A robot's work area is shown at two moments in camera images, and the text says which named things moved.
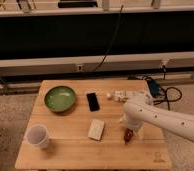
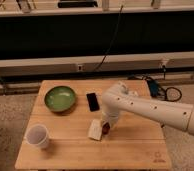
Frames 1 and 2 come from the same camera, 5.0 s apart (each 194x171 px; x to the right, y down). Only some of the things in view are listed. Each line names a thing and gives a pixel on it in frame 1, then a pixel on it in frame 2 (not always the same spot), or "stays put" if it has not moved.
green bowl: (60, 99) stays put
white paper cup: (36, 135) stays put
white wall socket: (79, 67) stays put
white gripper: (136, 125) to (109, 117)
